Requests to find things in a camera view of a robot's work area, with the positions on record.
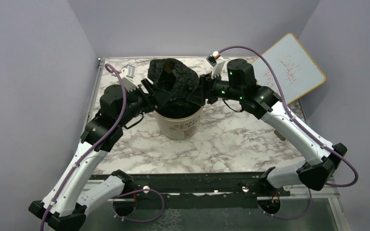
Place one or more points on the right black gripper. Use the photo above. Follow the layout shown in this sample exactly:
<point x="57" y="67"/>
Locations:
<point x="198" y="96"/>

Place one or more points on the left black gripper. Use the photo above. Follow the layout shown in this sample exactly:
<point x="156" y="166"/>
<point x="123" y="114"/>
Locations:
<point x="160" y="96"/>

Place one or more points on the black plastic trash bag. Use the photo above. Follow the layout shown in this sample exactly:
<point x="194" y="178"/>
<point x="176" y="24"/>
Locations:
<point x="172" y="75"/>

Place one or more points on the beige round trash bin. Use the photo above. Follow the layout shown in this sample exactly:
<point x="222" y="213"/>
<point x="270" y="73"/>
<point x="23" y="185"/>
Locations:
<point x="178" y="128"/>

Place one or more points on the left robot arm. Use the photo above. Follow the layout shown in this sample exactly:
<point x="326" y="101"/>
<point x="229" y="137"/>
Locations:
<point x="67" y="205"/>

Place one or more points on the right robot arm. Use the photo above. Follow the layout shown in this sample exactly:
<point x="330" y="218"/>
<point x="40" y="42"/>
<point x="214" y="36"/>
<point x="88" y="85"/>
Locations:
<point x="321" y="156"/>

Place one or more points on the small grey metal piece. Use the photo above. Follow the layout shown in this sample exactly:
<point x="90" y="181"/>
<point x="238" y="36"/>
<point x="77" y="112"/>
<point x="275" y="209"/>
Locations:
<point x="279" y="135"/>

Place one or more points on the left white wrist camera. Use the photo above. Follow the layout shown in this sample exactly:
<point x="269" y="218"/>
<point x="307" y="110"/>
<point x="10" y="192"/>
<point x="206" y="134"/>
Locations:
<point x="127" y="74"/>

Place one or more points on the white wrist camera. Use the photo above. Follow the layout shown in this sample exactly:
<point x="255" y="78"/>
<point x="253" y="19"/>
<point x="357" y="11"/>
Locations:
<point x="127" y="74"/>
<point x="217" y="62"/>

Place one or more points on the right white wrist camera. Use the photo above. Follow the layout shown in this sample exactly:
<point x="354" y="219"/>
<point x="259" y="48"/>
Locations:
<point x="217" y="62"/>

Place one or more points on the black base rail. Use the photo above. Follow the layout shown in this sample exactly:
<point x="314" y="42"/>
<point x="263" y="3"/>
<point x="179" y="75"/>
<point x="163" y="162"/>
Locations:
<point x="203" y="191"/>

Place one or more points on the white board with wooden frame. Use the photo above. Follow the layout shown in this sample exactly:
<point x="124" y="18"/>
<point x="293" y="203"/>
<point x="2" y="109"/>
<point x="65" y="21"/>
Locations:
<point x="296" y="71"/>

